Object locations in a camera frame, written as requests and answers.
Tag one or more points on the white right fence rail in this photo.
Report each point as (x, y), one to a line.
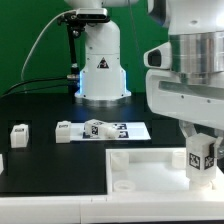
(217, 180)

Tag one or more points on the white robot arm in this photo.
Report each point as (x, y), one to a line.
(185, 78)

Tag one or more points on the white front fence rail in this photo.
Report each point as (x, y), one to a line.
(115, 208)

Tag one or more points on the white square table top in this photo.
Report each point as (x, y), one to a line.
(147, 170)

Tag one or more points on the white fence rail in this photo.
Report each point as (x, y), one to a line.
(217, 180)
(115, 208)

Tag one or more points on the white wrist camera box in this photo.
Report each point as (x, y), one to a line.
(159, 57)

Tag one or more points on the black camera on stand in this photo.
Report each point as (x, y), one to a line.
(77, 19)

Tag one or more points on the white block at left edge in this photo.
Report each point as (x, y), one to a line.
(1, 164)

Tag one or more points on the white tag sheet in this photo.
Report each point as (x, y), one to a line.
(128, 131)

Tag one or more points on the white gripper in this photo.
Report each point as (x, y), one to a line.
(191, 104)

